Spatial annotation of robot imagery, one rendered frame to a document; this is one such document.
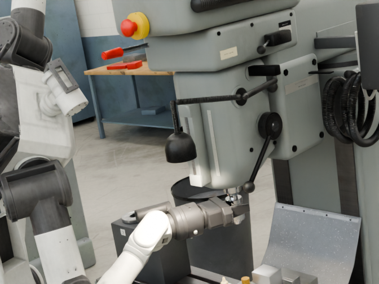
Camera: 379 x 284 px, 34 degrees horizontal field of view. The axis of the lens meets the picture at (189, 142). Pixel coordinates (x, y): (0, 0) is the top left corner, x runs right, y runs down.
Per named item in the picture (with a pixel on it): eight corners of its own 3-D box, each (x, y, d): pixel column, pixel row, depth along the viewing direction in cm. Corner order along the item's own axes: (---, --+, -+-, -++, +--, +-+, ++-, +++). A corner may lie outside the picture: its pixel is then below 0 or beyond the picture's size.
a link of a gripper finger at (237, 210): (249, 212, 169) (228, 218, 167) (247, 201, 168) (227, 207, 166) (251, 214, 167) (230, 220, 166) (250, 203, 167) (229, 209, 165)
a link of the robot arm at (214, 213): (231, 200, 162) (188, 213, 158) (236, 235, 164) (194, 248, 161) (212, 188, 173) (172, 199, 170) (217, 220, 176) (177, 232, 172)
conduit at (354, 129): (357, 157, 159) (350, 76, 154) (303, 151, 170) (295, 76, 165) (392, 136, 171) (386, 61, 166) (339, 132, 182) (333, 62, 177)
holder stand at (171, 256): (166, 289, 196) (155, 230, 191) (120, 274, 211) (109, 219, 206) (192, 273, 204) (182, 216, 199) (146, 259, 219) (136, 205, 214)
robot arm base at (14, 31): (-21, 67, 162) (14, 61, 157) (-17, 21, 165) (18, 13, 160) (19, 84, 175) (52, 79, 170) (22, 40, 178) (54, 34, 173)
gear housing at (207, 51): (217, 72, 143) (211, 28, 140) (146, 72, 160) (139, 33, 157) (302, 45, 165) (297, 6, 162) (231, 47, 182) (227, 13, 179)
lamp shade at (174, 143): (162, 163, 144) (157, 138, 143) (172, 154, 151) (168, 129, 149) (192, 162, 142) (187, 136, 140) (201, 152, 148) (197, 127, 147)
